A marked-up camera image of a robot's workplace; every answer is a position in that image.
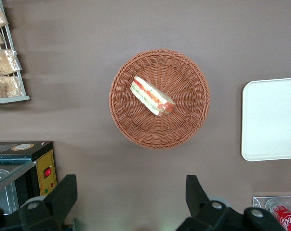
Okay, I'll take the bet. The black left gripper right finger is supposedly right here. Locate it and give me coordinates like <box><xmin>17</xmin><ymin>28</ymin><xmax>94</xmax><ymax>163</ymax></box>
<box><xmin>175</xmin><ymin>175</ymin><xmax>288</xmax><ymax>231</ymax></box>

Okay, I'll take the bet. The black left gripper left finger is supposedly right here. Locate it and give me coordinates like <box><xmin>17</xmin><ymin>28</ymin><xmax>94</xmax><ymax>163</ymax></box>
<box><xmin>19</xmin><ymin>174</ymin><xmax>78</xmax><ymax>231</ymax></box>

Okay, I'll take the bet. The triangle sandwich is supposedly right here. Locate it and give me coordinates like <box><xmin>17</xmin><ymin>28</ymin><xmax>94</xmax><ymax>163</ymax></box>
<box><xmin>129</xmin><ymin>75</ymin><xmax>176</xmax><ymax>118</ymax></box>

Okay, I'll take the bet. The tray of snack bags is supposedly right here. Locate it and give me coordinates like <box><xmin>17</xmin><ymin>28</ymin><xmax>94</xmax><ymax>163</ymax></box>
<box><xmin>0</xmin><ymin>0</ymin><xmax>30</xmax><ymax>105</ymax></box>

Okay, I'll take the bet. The cream rectangular plastic tray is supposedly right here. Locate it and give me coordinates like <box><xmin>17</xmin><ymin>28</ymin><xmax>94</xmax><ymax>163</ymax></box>
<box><xmin>241</xmin><ymin>77</ymin><xmax>291</xmax><ymax>162</ymax></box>

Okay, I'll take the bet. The round brown wicker basket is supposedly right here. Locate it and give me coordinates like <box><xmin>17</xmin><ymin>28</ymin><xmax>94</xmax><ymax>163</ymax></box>
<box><xmin>108</xmin><ymin>48</ymin><xmax>211</xmax><ymax>150</ymax></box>

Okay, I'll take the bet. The steel food warmer pan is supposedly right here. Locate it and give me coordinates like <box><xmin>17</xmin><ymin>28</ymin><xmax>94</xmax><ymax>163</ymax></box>
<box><xmin>0</xmin><ymin>168</ymin><xmax>20</xmax><ymax>215</ymax></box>

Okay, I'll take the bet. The clear acrylic bottle rack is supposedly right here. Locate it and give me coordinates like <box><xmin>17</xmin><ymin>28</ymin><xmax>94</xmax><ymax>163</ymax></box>
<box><xmin>252</xmin><ymin>196</ymin><xmax>291</xmax><ymax>231</ymax></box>

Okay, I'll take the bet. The red cola bottle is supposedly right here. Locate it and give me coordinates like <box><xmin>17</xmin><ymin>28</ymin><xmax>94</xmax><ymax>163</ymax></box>
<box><xmin>265</xmin><ymin>198</ymin><xmax>291</xmax><ymax>231</ymax></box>

